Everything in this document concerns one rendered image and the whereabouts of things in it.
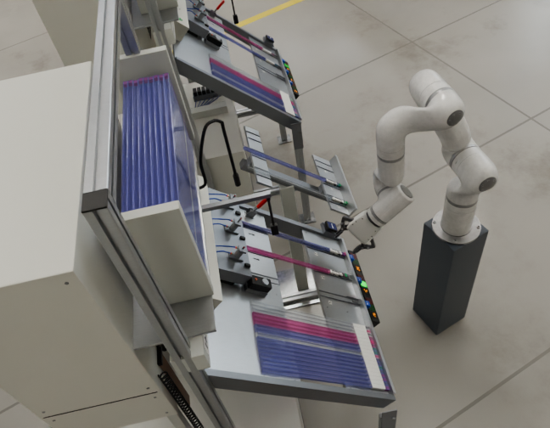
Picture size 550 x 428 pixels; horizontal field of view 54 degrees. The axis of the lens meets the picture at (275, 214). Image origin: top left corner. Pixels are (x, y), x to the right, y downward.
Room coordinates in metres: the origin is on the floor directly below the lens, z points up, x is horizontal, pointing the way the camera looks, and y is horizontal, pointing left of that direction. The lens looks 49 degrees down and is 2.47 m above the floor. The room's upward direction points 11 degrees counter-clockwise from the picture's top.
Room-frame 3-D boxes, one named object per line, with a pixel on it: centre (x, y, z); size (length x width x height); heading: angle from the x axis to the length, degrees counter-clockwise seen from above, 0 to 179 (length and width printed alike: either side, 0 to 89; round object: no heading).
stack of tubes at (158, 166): (1.03, 0.26, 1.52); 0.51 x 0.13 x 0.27; 2
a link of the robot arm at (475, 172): (1.25, -0.72, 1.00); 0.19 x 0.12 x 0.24; 9
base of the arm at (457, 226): (1.28, -0.71, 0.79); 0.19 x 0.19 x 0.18
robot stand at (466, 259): (1.28, -0.71, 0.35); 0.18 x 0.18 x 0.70; 22
